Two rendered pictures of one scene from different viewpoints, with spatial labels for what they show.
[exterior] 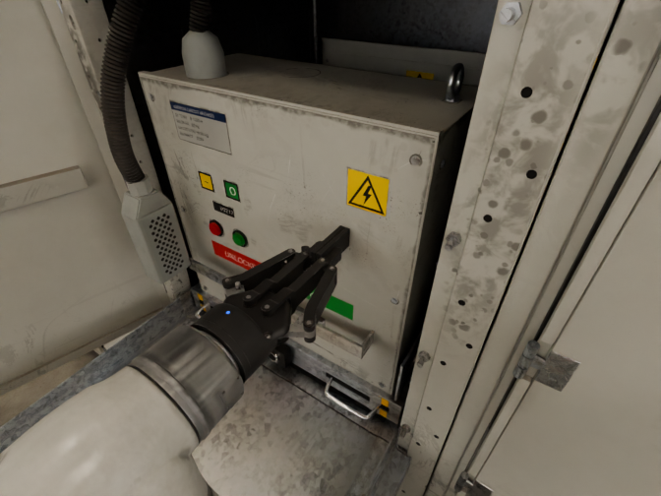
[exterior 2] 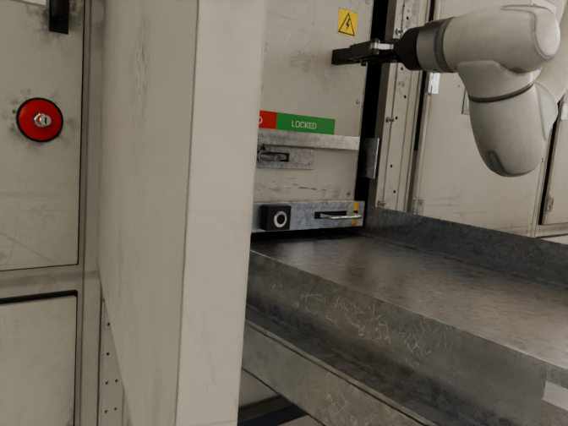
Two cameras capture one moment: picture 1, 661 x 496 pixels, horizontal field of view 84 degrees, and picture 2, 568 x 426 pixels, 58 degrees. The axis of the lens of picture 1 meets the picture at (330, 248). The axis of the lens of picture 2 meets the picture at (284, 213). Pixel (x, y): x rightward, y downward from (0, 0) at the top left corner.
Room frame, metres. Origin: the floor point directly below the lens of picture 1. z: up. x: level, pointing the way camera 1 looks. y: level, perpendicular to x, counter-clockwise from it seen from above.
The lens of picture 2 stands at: (0.15, 1.08, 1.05)
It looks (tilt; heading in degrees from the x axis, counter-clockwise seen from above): 8 degrees down; 287
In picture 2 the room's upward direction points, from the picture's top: 5 degrees clockwise
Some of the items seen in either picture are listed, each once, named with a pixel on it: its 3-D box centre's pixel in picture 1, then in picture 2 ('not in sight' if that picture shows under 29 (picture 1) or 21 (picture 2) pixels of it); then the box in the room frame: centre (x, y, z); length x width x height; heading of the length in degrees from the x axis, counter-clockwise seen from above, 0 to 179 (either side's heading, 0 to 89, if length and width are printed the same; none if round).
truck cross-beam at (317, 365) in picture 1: (287, 340); (264, 215); (0.50, 0.09, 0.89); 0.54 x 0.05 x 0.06; 57
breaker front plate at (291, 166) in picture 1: (270, 249); (280, 88); (0.49, 0.10, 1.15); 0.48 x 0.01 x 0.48; 57
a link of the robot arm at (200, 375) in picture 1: (191, 378); (442, 46); (0.19, 0.13, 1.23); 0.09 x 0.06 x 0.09; 57
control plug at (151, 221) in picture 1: (157, 233); not in sight; (0.54, 0.31, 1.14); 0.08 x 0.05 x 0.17; 147
